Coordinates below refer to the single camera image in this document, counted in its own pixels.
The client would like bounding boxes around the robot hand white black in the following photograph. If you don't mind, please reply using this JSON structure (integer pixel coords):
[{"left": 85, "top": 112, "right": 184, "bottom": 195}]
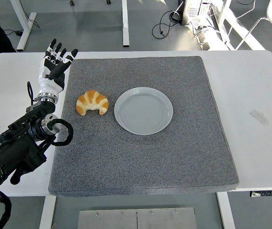
[{"left": 37, "top": 38, "right": 79, "bottom": 94}]

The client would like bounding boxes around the croissant bread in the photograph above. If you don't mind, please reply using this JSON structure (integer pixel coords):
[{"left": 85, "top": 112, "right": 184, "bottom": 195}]
[{"left": 76, "top": 90, "right": 110, "bottom": 116}]

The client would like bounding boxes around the grey round plate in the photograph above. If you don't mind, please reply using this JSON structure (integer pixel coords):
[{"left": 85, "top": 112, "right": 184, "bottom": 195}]
[{"left": 114, "top": 87, "right": 174, "bottom": 136}]

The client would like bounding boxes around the grey metal plate with screws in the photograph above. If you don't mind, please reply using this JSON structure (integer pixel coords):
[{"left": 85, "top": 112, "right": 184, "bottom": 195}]
[{"left": 78, "top": 207, "right": 197, "bottom": 229}]

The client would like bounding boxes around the white background desk leg wide foot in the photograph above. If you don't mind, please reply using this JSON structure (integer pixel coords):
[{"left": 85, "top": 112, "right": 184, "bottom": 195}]
[{"left": 9, "top": 0, "right": 38, "bottom": 52}]

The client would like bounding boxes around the white background desk leg narrow foot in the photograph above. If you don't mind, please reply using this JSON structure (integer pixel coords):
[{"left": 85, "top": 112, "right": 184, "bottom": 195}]
[{"left": 121, "top": 0, "right": 130, "bottom": 47}]

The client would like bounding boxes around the white table leg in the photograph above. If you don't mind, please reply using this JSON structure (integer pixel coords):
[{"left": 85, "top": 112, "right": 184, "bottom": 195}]
[
  {"left": 217, "top": 192, "right": 236, "bottom": 229},
  {"left": 39, "top": 196, "right": 57, "bottom": 229}
]

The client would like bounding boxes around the grey speckled mat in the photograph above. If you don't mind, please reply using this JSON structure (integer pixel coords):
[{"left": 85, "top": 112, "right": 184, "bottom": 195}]
[{"left": 48, "top": 55, "right": 240, "bottom": 198}]

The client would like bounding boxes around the computer tower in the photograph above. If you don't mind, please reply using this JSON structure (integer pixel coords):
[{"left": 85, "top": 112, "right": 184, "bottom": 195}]
[{"left": 180, "top": 0, "right": 214, "bottom": 26}]

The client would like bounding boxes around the table height control panel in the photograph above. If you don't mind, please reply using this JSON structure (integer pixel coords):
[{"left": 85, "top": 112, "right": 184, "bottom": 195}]
[{"left": 250, "top": 189, "right": 272, "bottom": 198}]

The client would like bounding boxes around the thin black cable with adapter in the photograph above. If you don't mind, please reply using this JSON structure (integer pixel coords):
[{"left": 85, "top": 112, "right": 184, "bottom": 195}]
[{"left": 3, "top": 19, "right": 39, "bottom": 37}]

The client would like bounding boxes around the black floor cable loop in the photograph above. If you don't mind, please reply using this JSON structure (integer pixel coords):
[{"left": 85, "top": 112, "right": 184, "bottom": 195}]
[{"left": 151, "top": 9, "right": 183, "bottom": 39}]

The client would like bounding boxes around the white metal rack frame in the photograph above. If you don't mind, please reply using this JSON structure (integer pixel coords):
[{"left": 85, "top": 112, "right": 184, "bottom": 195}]
[{"left": 212, "top": 0, "right": 238, "bottom": 50}]

